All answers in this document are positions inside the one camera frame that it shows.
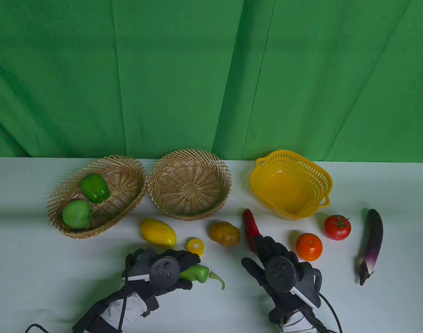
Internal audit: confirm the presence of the person's left hand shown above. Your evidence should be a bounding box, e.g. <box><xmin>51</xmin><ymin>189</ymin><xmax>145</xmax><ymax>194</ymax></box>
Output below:
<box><xmin>121</xmin><ymin>248</ymin><xmax>201</xmax><ymax>316</ymax></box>

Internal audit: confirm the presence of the person's right hand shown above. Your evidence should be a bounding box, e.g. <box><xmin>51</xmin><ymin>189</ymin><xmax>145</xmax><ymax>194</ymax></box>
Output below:
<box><xmin>241</xmin><ymin>235</ymin><xmax>322</xmax><ymax>321</ymax></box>

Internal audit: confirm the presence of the orange tangerine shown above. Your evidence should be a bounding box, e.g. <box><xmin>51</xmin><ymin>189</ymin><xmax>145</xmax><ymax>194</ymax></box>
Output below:
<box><xmin>295</xmin><ymin>233</ymin><xmax>323</xmax><ymax>262</ymax></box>

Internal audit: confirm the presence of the yellow mango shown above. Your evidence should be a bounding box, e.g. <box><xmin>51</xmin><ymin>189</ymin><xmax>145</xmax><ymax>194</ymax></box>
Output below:
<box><xmin>140</xmin><ymin>218</ymin><xmax>177</xmax><ymax>247</ymax></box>

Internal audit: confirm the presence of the long green pepper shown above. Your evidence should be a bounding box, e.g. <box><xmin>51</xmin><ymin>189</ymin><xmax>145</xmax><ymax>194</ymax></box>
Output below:
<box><xmin>179</xmin><ymin>264</ymin><xmax>226</xmax><ymax>290</ymax></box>

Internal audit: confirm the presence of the yellow corn piece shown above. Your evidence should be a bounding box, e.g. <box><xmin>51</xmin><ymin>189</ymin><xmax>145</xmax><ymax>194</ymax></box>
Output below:
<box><xmin>187</xmin><ymin>237</ymin><xmax>205</xmax><ymax>257</ymax></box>

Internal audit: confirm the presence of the red chili pepper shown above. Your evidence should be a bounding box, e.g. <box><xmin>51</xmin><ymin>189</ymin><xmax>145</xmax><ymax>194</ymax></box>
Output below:
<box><xmin>242</xmin><ymin>208</ymin><xmax>262</xmax><ymax>253</ymax></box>

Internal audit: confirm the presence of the yellow-brown potato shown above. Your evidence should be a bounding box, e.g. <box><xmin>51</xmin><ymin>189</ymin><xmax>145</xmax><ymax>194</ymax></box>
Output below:
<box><xmin>209</xmin><ymin>221</ymin><xmax>241</xmax><ymax>247</ymax></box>

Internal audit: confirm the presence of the red tomato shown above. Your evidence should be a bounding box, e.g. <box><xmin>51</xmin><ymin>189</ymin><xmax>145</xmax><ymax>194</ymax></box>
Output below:
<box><xmin>324</xmin><ymin>215</ymin><xmax>352</xmax><ymax>241</ymax></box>

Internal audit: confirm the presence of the yellow plastic basket container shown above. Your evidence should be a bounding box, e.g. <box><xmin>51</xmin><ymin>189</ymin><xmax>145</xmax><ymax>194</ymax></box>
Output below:
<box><xmin>249</xmin><ymin>150</ymin><xmax>333</xmax><ymax>221</ymax></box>

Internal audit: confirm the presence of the round wicker basket container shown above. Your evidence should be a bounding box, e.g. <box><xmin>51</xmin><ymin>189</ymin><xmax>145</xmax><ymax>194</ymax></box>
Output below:
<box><xmin>147</xmin><ymin>149</ymin><xmax>232</xmax><ymax>221</ymax></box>

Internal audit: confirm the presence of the green apple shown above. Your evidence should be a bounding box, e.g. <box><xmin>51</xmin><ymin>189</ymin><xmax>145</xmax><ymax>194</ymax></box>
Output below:
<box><xmin>62</xmin><ymin>200</ymin><xmax>93</xmax><ymax>229</ymax></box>

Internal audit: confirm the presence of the oval wicker basket container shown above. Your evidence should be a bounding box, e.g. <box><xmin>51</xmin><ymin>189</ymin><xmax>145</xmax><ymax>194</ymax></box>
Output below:
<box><xmin>47</xmin><ymin>155</ymin><xmax>148</xmax><ymax>238</ymax></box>

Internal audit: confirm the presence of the purple eggplant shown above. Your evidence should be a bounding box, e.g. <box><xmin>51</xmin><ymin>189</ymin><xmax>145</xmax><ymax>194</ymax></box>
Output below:
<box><xmin>354</xmin><ymin>208</ymin><xmax>384</xmax><ymax>286</ymax></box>

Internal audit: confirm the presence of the green bell pepper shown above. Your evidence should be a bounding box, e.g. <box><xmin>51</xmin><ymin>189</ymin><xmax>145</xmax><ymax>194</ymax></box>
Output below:
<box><xmin>80</xmin><ymin>173</ymin><xmax>111</xmax><ymax>204</ymax></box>

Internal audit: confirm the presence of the person's right forearm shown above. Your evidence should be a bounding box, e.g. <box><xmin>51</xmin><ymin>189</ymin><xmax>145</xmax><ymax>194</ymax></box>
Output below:
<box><xmin>279</xmin><ymin>310</ymin><xmax>323</xmax><ymax>333</ymax></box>

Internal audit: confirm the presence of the person's left forearm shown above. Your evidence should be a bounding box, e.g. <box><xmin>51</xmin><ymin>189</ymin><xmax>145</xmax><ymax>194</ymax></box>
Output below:
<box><xmin>72</xmin><ymin>290</ymin><xmax>160</xmax><ymax>333</ymax></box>

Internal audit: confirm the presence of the green backdrop cloth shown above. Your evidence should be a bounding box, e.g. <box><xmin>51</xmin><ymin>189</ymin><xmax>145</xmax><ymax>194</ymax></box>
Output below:
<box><xmin>0</xmin><ymin>0</ymin><xmax>423</xmax><ymax>163</ymax></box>

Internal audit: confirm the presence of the black left glove cable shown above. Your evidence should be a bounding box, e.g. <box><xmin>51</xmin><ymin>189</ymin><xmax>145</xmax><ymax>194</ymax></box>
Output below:
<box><xmin>24</xmin><ymin>255</ymin><xmax>136</xmax><ymax>333</ymax></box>

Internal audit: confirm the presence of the black glove cable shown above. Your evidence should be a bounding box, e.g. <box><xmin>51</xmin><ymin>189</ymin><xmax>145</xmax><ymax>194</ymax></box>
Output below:
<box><xmin>24</xmin><ymin>255</ymin><xmax>136</xmax><ymax>333</ymax></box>
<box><xmin>317</xmin><ymin>293</ymin><xmax>344</xmax><ymax>333</ymax></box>

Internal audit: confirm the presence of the black right glove cable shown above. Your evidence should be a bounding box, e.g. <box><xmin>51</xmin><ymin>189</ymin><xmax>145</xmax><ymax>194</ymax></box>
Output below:
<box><xmin>317</xmin><ymin>293</ymin><xmax>344</xmax><ymax>333</ymax></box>

